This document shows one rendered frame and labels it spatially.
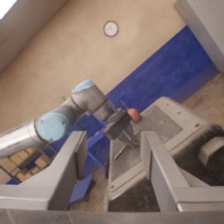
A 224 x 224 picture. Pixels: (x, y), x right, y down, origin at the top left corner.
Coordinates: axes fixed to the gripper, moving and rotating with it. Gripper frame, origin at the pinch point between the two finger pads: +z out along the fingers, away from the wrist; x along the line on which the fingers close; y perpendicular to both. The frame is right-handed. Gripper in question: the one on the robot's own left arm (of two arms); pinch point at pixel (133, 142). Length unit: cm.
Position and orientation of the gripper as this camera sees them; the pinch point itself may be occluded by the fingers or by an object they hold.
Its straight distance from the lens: 72.0
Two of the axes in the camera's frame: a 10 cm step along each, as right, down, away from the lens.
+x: -6.3, 6.7, -3.9
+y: -4.1, 1.4, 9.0
